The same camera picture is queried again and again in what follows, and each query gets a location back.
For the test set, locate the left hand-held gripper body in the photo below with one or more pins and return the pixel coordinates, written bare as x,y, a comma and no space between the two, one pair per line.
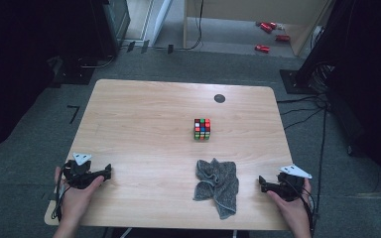
79,177

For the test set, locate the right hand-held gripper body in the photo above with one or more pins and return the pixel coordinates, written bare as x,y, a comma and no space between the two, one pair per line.
291,188

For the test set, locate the grey fluffy cloth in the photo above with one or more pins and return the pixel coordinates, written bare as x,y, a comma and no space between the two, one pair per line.
216,185

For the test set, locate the multicoloured puzzle cube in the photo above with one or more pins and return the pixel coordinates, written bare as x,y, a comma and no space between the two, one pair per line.
202,129

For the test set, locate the person's right hand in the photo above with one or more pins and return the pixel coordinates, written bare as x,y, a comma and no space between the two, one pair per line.
294,213

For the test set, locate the person's left hand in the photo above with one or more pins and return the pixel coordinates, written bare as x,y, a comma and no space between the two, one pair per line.
74,201

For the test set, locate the grey tape piece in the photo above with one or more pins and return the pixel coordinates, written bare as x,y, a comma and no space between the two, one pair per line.
48,196

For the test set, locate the round dark table grommet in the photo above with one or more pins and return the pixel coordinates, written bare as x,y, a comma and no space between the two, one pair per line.
219,98

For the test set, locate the dark curtain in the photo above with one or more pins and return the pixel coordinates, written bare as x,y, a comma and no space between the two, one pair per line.
377,99
13,66

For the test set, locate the red can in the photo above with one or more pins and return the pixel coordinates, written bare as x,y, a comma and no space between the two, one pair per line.
262,49
273,25
266,27
282,38

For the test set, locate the black cabinet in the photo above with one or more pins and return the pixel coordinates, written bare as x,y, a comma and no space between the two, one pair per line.
112,26

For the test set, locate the white panel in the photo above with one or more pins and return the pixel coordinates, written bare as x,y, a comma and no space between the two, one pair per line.
160,20

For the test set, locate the black stand base plate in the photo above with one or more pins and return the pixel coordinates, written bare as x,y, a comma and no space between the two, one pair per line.
74,74
292,82

